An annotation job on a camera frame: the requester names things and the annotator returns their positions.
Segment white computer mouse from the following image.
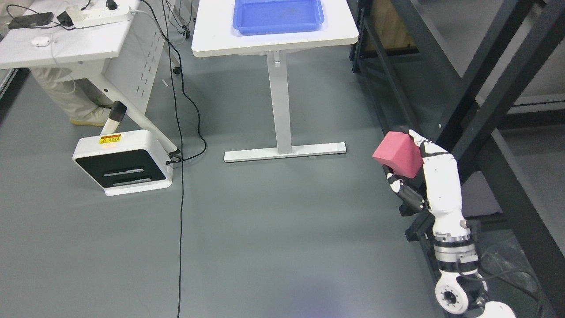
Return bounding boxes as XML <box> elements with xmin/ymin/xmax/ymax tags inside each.
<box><xmin>31</xmin><ymin>36</ymin><xmax>51</xmax><ymax>48</ymax></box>

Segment person leg beige trousers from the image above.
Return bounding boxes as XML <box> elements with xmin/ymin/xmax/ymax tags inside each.
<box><xmin>30</xmin><ymin>67</ymin><xmax>113</xmax><ymax>126</ymax></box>

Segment pink foam block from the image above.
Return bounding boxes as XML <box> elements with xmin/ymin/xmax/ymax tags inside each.
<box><xmin>373</xmin><ymin>131</ymin><xmax>422</xmax><ymax>178</ymax></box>

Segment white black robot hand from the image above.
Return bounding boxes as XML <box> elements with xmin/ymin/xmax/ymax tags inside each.
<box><xmin>383</xmin><ymin>129</ymin><xmax>465</xmax><ymax>237</ymax></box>

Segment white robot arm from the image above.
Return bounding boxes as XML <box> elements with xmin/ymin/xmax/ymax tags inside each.
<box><xmin>433</xmin><ymin>220</ymin><xmax>516</xmax><ymax>318</ymax></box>

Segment white table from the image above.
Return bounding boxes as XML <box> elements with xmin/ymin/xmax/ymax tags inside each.
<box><xmin>192</xmin><ymin>0</ymin><xmax>358</xmax><ymax>163</ymax></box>

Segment black metal shelf right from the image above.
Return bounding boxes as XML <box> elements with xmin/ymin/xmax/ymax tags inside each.
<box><xmin>350</xmin><ymin>0</ymin><xmax>564</xmax><ymax>318</ymax></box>

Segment black phone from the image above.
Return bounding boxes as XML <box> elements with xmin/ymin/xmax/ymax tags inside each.
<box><xmin>8</xmin><ymin>12</ymin><xmax>54</xmax><ymax>30</ymax></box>

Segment long black floor cable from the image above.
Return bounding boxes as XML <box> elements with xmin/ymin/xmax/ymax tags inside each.
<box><xmin>140</xmin><ymin>0</ymin><xmax>208</xmax><ymax>318</ymax></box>

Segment white desk left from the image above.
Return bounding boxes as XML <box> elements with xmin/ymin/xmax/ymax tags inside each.
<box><xmin>0</xmin><ymin>0</ymin><xmax>182</xmax><ymax>162</ymax></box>

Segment white black floor device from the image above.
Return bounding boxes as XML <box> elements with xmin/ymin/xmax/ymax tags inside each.
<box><xmin>72</xmin><ymin>101</ymin><xmax>180</xmax><ymax>197</ymax></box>

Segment white power strip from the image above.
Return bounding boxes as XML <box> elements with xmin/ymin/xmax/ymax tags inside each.
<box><xmin>65</xmin><ymin>5</ymin><xmax>133</xmax><ymax>29</ymax></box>

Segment blue plastic tray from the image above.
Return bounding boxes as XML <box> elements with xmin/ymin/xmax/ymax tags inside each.
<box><xmin>232</xmin><ymin>0</ymin><xmax>325</xmax><ymax>36</ymax></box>

